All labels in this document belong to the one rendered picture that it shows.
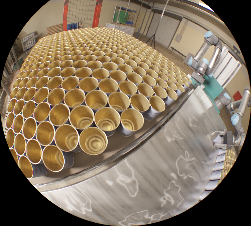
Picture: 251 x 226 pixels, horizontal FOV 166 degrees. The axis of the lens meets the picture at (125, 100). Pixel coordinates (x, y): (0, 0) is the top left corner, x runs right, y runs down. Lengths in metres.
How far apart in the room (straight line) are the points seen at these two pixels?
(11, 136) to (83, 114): 0.33
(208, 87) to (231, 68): 0.48
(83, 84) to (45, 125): 0.20
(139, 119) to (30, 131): 0.38
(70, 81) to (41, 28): 8.96
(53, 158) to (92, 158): 0.13
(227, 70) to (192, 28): 8.15
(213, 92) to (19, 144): 1.68
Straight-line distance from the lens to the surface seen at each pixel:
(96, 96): 0.30
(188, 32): 9.33
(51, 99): 0.34
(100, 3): 1.64
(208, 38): 1.13
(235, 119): 0.79
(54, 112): 0.30
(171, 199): 0.45
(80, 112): 0.28
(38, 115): 0.34
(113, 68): 0.42
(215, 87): 1.39
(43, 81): 0.44
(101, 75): 0.39
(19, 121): 0.41
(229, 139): 0.75
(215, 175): 0.69
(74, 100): 0.34
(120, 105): 0.34
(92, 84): 0.35
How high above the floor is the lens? 1.37
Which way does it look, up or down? 51 degrees down
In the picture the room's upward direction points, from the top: 21 degrees clockwise
